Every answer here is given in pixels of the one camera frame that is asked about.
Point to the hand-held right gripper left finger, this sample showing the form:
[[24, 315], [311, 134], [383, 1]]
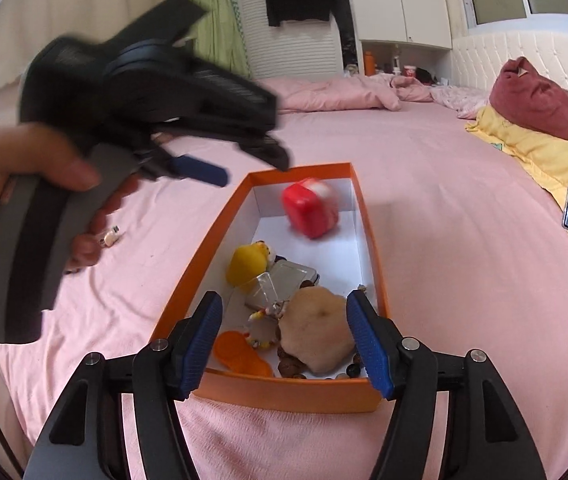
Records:
[[201, 345]]

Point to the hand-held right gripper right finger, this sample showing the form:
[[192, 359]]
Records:
[[369, 345]]

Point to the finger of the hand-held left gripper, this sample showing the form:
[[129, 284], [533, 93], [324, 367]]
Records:
[[271, 152], [199, 170]]

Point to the orange double round case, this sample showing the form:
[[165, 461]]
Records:
[[236, 352]]

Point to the tan plush toy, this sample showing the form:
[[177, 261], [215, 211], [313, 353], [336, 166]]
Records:
[[316, 330]]

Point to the red plastic case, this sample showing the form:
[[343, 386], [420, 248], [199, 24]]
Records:
[[309, 215]]

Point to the orange cardboard box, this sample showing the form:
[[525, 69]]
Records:
[[289, 397]]

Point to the grey metal tin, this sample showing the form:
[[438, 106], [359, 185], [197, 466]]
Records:
[[294, 275]]

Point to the person's left hand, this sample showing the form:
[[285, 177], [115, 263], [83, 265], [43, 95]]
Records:
[[24, 150]]

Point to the pink duvet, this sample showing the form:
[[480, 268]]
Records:
[[339, 92]]

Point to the cream curtain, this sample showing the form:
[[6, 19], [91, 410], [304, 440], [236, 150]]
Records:
[[89, 0]]

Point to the green hanging cloth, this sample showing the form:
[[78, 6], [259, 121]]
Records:
[[214, 20]]

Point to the white louvred door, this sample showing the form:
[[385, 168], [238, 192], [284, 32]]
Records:
[[294, 50]]

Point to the small white charm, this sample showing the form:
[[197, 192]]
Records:
[[111, 236]]

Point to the pink bed sheet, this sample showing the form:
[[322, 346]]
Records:
[[439, 260]]

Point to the orange bottle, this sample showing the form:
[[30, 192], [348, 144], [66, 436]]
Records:
[[370, 62]]

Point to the red white cup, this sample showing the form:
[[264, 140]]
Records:
[[410, 71]]

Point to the pink floral pillow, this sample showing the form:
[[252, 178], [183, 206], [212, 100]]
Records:
[[459, 97]]

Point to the white cabinet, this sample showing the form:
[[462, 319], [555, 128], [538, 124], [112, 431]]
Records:
[[404, 0]]

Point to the white padded headboard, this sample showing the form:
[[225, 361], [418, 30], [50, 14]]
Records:
[[484, 60]]

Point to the yellow pillow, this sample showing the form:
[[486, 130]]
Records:
[[529, 150]]

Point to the dark red pillow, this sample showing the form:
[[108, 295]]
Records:
[[544, 105]]

